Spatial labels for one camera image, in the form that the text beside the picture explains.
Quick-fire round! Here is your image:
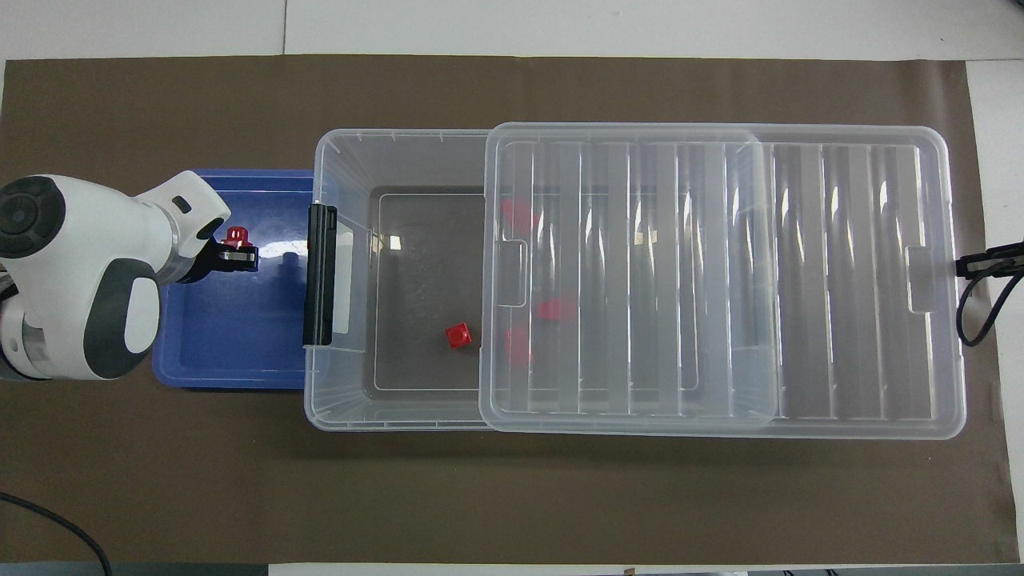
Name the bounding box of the blue plastic tray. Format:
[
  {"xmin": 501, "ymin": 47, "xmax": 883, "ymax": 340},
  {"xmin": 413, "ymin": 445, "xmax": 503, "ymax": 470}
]
[{"xmin": 152, "ymin": 169, "xmax": 317, "ymax": 390}]

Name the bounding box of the black box latch handle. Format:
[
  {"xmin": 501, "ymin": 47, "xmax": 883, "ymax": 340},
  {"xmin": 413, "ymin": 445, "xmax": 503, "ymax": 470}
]
[{"xmin": 302, "ymin": 202, "xmax": 338, "ymax": 347}]

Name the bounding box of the brown paper mat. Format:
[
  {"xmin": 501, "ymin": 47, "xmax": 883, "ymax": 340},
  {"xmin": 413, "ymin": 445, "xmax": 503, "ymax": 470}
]
[{"xmin": 0, "ymin": 54, "xmax": 1021, "ymax": 565}]

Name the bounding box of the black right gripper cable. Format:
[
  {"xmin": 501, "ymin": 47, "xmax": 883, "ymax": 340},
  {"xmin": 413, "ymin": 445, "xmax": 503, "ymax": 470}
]
[{"xmin": 957, "ymin": 268, "xmax": 1024, "ymax": 348}]

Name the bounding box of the clear ribbed box lid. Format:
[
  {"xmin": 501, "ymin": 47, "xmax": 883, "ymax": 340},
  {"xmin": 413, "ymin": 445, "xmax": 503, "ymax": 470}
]
[{"xmin": 478, "ymin": 122, "xmax": 967, "ymax": 441}]

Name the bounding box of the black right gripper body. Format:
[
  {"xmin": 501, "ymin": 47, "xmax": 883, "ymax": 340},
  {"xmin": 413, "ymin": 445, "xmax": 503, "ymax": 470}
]
[{"xmin": 992, "ymin": 240, "xmax": 1024, "ymax": 277}]

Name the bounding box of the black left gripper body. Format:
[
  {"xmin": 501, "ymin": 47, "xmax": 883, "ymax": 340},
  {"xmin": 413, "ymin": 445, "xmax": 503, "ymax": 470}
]
[{"xmin": 178, "ymin": 237, "xmax": 229, "ymax": 286}]

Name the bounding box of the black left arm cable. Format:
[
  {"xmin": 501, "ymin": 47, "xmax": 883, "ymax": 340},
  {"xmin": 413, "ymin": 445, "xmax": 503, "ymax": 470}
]
[{"xmin": 0, "ymin": 492, "xmax": 113, "ymax": 576}]

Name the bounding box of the clear plastic storage box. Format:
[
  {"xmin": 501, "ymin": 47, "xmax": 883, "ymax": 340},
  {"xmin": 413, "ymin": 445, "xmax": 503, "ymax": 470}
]
[{"xmin": 303, "ymin": 128, "xmax": 783, "ymax": 433}]

